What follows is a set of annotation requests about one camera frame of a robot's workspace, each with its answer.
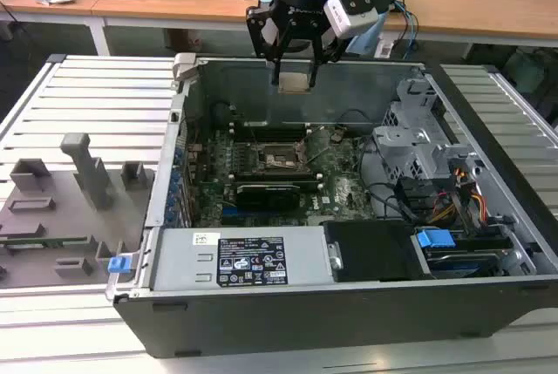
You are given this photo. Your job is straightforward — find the black plastic bay cover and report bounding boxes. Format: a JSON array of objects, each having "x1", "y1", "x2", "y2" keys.
[{"x1": 324, "y1": 220, "x2": 432, "y2": 284}]

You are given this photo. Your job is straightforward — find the grey power supply unit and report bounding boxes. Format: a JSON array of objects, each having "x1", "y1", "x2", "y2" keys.
[{"x1": 150, "y1": 225, "x2": 329, "y2": 292}]

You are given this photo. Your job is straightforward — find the green motherboard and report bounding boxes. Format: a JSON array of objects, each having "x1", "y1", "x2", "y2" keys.
[{"x1": 187, "y1": 123, "x2": 380, "y2": 227}]

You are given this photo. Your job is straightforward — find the green RAM stick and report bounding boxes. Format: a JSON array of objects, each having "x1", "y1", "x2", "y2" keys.
[{"x1": 0, "y1": 236, "x2": 88, "y2": 248}]

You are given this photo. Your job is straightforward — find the grey case handle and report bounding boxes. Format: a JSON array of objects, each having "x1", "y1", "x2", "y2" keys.
[{"x1": 173, "y1": 53, "x2": 200, "y2": 84}]

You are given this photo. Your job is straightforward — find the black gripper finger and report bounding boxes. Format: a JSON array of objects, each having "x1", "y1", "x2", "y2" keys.
[
  {"x1": 245, "y1": 3, "x2": 287, "y2": 86},
  {"x1": 304, "y1": 11, "x2": 348, "y2": 88}
]

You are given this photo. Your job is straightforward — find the small white box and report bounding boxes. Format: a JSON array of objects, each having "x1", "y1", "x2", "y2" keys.
[{"x1": 374, "y1": 37, "x2": 396, "y2": 59}]

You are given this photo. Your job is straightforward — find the metal socket cover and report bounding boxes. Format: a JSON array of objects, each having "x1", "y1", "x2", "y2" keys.
[{"x1": 295, "y1": 127, "x2": 334, "y2": 167}]

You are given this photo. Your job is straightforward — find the green bag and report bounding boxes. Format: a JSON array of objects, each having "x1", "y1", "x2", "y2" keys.
[{"x1": 505, "y1": 49, "x2": 547, "y2": 97}]

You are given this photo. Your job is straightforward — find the hard disk with blue label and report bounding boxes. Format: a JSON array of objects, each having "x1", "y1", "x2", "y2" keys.
[{"x1": 425, "y1": 250, "x2": 503, "y2": 281}]

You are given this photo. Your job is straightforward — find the blue case latch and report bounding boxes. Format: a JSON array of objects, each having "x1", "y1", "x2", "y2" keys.
[{"x1": 107, "y1": 255, "x2": 133, "y2": 276}]

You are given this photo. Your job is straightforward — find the grey parts rack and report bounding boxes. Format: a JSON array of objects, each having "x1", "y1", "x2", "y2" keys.
[{"x1": 0, "y1": 132, "x2": 156, "y2": 290}]

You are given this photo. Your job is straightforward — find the black graphics card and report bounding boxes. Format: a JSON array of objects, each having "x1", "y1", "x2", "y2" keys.
[{"x1": 235, "y1": 180, "x2": 303, "y2": 213}]

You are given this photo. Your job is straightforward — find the blue cable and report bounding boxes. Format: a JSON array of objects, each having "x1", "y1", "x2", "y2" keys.
[{"x1": 394, "y1": 0, "x2": 422, "y2": 52}]

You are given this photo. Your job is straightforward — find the yellow orange power wires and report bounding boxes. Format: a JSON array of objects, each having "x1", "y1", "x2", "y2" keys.
[{"x1": 429, "y1": 167, "x2": 487, "y2": 229}]

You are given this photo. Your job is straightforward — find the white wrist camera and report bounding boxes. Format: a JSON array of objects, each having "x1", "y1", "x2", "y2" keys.
[{"x1": 323, "y1": 0, "x2": 378, "y2": 40}]

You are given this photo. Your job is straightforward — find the black disk bay bracket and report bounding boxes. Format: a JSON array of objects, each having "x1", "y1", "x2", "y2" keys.
[{"x1": 394, "y1": 176, "x2": 441, "y2": 221}]

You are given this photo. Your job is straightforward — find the blue expansion slot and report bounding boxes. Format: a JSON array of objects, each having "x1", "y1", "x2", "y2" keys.
[{"x1": 221, "y1": 210, "x2": 249, "y2": 226}]

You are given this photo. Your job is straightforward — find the blue disk carrier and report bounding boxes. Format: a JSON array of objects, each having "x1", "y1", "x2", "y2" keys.
[{"x1": 413, "y1": 226, "x2": 457, "y2": 257}]

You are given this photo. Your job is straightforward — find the silver metal drive cage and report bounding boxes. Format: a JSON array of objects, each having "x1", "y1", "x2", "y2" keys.
[{"x1": 372, "y1": 77, "x2": 486, "y2": 184}]

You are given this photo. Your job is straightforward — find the silver chipset heatsink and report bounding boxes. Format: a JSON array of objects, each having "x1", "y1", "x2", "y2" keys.
[{"x1": 334, "y1": 180, "x2": 357, "y2": 205}]

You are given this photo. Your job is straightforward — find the CPU socket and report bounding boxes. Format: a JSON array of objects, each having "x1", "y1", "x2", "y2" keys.
[{"x1": 254, "y1": 141, "x2": 314, "y2": 176}]

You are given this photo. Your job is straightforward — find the black open PC case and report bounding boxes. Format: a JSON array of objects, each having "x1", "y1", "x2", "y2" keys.
[{"x1": 106, "y1": 53, "x2": 558, "y2": 360}]

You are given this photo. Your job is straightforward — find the CPU with silver lid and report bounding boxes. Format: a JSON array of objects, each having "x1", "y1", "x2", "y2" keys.
[{"x1": 277, "y1": 71, "x2": 313, "y2": 95}]

